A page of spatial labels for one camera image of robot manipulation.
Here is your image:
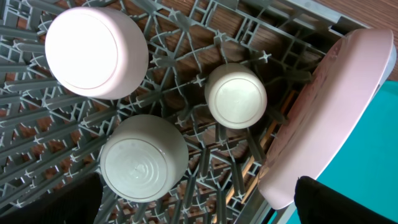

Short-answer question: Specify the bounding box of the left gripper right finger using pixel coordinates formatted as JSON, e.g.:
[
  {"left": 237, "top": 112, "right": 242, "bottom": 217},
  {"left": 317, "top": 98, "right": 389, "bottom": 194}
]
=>
[{"left": 294, "top": 176, "right": 397, "bottom": 224}]

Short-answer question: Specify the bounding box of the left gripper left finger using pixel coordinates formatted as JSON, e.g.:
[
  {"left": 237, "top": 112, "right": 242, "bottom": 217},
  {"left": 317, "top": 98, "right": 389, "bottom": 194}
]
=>
[{"left": 1, "top": 172, "right": 103, "bottom": 224}]

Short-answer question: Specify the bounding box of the pale green bowl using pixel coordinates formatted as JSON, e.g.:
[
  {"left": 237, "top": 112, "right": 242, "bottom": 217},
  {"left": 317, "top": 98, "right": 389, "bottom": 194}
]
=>
[{"left": 100, "top": 114, "right": 189, "bottom": 203}]

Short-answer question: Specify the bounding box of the large pink dinner plate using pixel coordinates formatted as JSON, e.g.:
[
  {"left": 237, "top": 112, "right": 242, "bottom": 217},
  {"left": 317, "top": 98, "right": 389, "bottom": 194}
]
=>
[{"left": 257, "top": 29, "right": 394, "bottom": 210}]

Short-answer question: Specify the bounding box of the wooden chopstick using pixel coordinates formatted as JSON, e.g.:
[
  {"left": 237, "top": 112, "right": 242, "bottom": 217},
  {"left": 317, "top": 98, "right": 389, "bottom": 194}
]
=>
[{"left": 198, "top": 119, "right": 279, "bottom": 223}]

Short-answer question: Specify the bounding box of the pale green cup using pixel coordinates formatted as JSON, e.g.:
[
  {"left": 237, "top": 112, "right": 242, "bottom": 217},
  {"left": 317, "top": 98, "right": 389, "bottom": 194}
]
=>
[{"left": 205, "top": 63, "right": 267, "bottom": 129}]

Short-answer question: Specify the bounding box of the grey plastic dishwasher rack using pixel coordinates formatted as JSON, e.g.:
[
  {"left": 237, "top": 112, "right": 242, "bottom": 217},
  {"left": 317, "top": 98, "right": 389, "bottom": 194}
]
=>
[{"left": 1, "top": 0, "right": 364, "bottom": 223}]

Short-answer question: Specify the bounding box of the teal plastic serving tray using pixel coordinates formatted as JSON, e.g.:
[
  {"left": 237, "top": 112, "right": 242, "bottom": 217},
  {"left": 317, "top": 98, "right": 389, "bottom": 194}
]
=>
[{"left": 316, "top": 81, "right": 397, "bottom": 221}]

